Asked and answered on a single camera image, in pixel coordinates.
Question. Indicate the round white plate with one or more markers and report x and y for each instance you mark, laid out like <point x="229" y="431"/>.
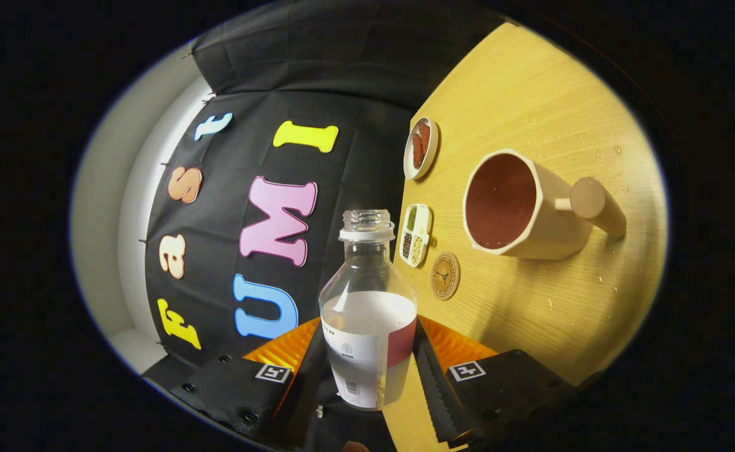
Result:
<point x="433" y="147"/>

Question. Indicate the black backdrop cloth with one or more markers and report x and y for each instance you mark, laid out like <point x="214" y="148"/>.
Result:
<point x="229" y="81"/>

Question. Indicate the clear plastic juice bottle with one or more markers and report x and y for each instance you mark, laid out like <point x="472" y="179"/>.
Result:
<point x="367" y="314"/>

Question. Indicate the divided white spice dish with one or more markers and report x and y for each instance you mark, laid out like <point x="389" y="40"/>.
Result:
<point x="415" y="235"/>

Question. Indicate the round wooden coaster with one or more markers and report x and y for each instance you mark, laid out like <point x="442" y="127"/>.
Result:
<point x="445" y="276"/>

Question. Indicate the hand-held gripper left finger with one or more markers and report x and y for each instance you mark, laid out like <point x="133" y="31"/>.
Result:
<point x="301" y="395"/>

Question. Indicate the red meat piece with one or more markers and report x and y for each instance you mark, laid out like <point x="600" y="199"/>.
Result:
<point x="417" y="150"/>
<point x="425" y="138"/>

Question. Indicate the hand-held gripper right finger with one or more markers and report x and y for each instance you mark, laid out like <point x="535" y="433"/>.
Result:
<point x="439" y="395"/>

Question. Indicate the wooden table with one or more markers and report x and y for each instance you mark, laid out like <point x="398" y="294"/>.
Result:
<point x="530" y="314"/>

